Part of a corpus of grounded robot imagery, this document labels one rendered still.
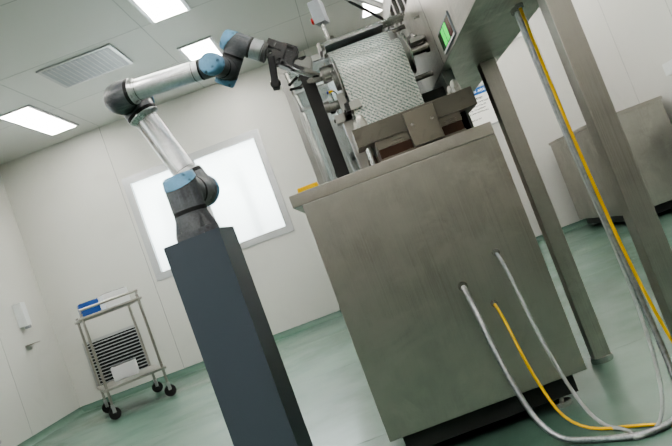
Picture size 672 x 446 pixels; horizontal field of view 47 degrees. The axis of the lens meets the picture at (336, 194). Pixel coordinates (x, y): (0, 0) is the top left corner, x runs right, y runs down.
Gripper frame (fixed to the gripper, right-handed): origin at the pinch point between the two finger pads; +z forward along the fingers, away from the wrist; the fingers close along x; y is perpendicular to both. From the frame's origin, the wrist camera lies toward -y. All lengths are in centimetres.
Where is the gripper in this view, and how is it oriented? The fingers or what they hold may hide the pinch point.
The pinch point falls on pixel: (314, 76)
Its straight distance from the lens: 273.8
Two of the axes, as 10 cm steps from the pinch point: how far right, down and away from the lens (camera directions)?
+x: 0.3, 0.6, 10.0
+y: 3.3, -9.4, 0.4
